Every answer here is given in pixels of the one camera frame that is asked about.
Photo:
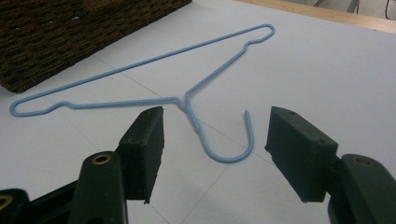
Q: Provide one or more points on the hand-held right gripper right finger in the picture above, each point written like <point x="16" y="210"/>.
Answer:
<point x="302" y="155"/>

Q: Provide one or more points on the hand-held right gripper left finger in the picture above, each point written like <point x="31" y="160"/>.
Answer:
<point x="140" y="155"/>

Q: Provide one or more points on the brown woven wicker basket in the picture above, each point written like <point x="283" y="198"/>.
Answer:
<point x="62" y="37"/>

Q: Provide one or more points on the grey metal stand leg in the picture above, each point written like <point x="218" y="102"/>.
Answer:
<point x="353" y="4"/>

